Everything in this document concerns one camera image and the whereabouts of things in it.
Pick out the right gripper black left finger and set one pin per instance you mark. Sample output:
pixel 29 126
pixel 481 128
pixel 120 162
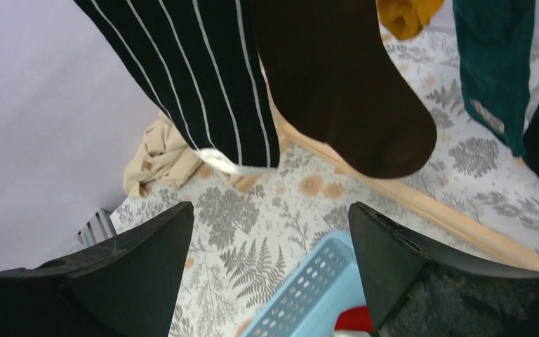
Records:
pixel 126 285

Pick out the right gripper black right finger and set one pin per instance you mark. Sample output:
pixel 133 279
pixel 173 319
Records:
pixel 417 286

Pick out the plain red sock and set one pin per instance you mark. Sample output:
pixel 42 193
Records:
pixel 354 322

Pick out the black striped sock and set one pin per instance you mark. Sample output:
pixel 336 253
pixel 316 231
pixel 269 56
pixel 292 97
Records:
pixel 198 62

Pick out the dark brown sock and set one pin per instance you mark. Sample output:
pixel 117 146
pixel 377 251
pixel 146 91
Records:
pixel 332 79

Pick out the light blue plastic basket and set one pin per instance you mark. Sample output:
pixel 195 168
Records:
pixel 325 284

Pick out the beige crumpled cloth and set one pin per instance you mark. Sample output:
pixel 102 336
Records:
pixel 163 157

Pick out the dark teal sock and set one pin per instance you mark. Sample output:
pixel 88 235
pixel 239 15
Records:
pixel 494 44

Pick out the mustard yellow sock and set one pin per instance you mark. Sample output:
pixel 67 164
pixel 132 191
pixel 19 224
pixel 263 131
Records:
pixel 405 19

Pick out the wooden drying rack frame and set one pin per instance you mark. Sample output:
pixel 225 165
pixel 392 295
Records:
pixel 458 224

